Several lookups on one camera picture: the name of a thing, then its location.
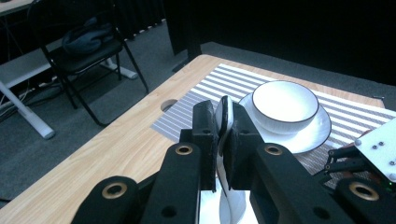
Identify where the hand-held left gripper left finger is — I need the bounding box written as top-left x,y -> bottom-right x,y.
180,100 -> 219,192

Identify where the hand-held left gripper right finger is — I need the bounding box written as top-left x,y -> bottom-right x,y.
223,104 -> 265,191

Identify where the white bowl with dark rim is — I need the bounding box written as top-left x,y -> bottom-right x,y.
251,79 -> 320,135

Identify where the grey striped placemat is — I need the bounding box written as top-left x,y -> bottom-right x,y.
150,63 -> 396,190

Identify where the black equipment stand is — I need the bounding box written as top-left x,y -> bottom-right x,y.
162,0 -> 204,73

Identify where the black folding chair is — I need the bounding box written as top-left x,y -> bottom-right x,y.
27,0 -> 149,128

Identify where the dark bag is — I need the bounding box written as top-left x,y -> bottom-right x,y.
61,17 -> 115,57

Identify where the white desk frame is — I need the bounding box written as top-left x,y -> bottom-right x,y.
0,0 -> 138,140

